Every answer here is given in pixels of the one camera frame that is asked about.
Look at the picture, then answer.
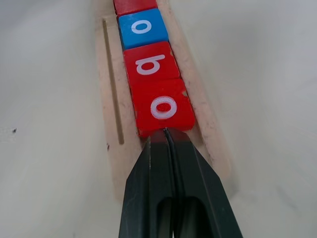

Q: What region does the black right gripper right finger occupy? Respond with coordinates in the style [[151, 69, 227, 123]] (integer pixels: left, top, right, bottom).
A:
[[164, 127, 245, 238]]

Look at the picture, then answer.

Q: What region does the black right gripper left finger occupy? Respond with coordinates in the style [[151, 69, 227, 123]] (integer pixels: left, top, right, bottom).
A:
[[118, 128, 177, 238]]

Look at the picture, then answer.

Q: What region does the red tile letter o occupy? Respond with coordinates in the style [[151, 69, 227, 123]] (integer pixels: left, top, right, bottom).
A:
[[129, 78, 195, 138]]

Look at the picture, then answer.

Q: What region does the light wooden slotted board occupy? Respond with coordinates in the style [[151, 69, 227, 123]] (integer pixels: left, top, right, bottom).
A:
[[94, 0, 240, 199]]

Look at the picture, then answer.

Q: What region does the red tile letter b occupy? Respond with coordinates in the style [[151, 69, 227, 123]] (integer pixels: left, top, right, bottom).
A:
[[122, 41, 181, 88]]

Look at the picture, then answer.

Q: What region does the blue block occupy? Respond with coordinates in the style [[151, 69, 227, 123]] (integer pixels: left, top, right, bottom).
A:
[[116, 8, 170, 50]]

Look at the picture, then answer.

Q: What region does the red tile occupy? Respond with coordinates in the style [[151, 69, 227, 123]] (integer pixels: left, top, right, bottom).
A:
[[113, 0, 159, 15]]

